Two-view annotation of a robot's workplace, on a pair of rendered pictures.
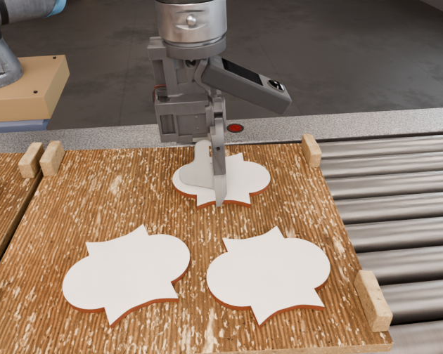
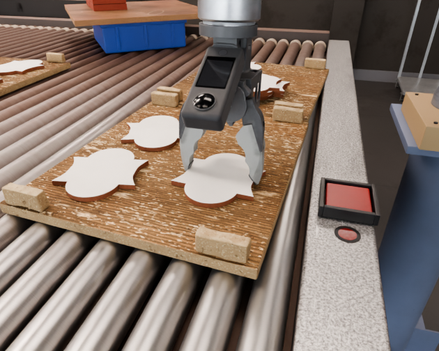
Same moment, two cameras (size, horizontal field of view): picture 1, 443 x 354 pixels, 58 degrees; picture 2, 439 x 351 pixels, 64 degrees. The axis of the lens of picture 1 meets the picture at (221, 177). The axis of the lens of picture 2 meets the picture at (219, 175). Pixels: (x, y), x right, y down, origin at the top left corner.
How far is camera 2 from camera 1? 73 cm
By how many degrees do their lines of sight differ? 86
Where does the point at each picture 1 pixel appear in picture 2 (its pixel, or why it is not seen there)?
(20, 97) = (423, 118)
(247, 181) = (201, 186)
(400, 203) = (89, 322)
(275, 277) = (93, 170)
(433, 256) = (8, 293)
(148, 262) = (155, 134)
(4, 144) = (339, 115)
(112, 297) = (142, 125)
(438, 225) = (24, 335)
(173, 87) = not seen: hidden behind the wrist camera
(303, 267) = (85, 182)
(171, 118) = not seen: hidden behind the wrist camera
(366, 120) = not seen: outside the picture
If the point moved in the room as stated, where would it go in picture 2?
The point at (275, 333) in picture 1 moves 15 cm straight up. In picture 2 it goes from (65, 165) to (39, 67)
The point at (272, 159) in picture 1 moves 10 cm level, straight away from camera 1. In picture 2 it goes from (235, 221) to (315, 251)
